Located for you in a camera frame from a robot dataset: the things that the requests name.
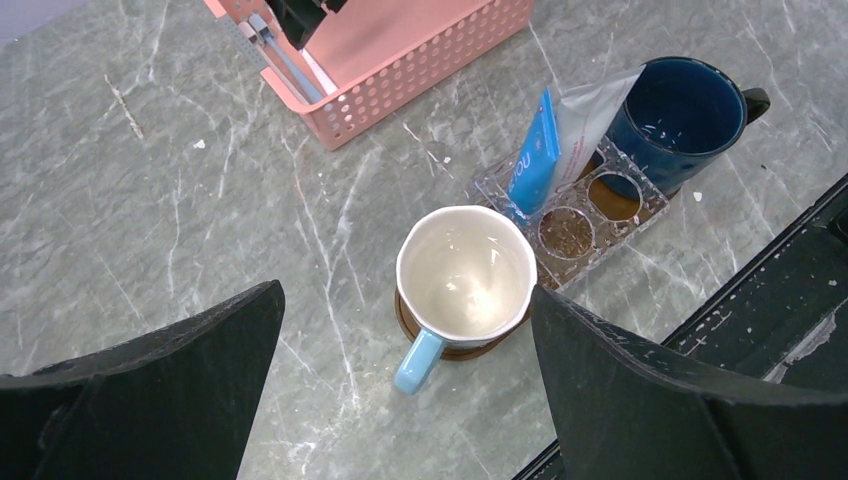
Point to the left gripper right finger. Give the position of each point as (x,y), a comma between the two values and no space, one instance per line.
(625,407)

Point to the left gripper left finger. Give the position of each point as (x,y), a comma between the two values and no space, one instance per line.
(176,403)

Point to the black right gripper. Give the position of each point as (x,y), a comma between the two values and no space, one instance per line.
(299,19)

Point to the pink plastic basket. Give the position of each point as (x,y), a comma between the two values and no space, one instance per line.
(372,57)

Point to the clear acrylic holder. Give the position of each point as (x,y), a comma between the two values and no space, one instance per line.
(609,204)

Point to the light blue mug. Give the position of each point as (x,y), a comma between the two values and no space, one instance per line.
(477,272)

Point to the blue toothpaste tube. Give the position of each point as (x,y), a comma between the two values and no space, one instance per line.
(534,168)

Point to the dark blue mug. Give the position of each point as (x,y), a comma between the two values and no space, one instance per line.
(679,116)

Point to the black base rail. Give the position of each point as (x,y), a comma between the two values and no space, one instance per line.
(781,319)

